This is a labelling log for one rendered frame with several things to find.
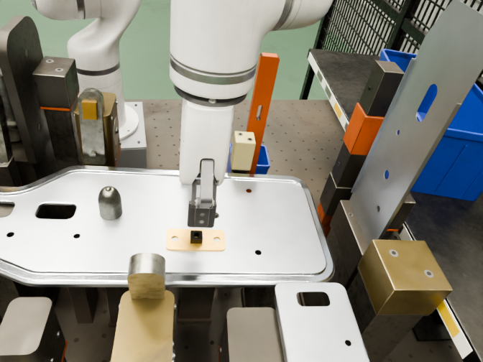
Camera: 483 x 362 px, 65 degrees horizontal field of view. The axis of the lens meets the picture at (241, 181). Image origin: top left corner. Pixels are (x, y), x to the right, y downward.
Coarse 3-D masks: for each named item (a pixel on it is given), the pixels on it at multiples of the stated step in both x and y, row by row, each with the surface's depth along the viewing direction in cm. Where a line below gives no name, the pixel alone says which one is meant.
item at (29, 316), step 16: (16, 304) 45; (32, 304) 45; (48, 304) 45; (16, 320) 43; (32, 320) 44; (48, 320) 44; (0, 336) 42; (16, 336) 42; (32, 336) 42; (48, 336) 45; (0, 352) 41; (16, 352) 41; (32, 352) 41; (48, 352) 45; (64, 352) 52
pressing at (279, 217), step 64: (0, 192) 56; (64, 192) 58; (128, 192) 60; (256, 192) 64; (0, 256) 48; (64, 256) 49; (128, 256) 51; (192, 256) 52; (256, 256) 54; (320, 256) 56
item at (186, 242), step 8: (168, 232) 55; (176, 232) 55; (184, 232) 55; (192, 232) 54; (200, 232) 54; (208, 232) 56; (216, 232) 56; (168, 240) 54; (184, 240) 54; (192, 240) 53; (200, 240) 53; (208, 240) 55; (224, 240) 55; (168, 248) 52; (176, 248) 53; (184, 248) 53; (192, 248) 53; (200, 248) 53; (208, 248) 53; (216, 248) 54; (224, 248) 54
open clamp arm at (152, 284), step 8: (136, 256) 37; (144, 256) 37; (152, 256) 37; (160, 256) 38; (136, 264) 37; (144, 264) 37; (152, 264) 37; (160, 264) 37; (128, 272) 37; (136, 272) 36; (144, 272) 36; (152, 272) 36; (160, 272) 37; (128, 280) 37; (136, 280) 37; (144, 280) 38; (152, 280) 38; (160, 280) 38; (136, 288) 39; (144, 288) 39; (152, 288) 39; (160, 288) 40; (136, 296) 41; (144, 296) 41; (152, 296) 41; (160, 296) 41
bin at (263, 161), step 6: (264, 150) 111; (264, 156) 110; (228, 162) 113; (258, 162) 115; (264, 162) 110; (228, 168) 112; (258, 168) 104; (264, 168) 105; (258, 174) 106; (264, 174) 106
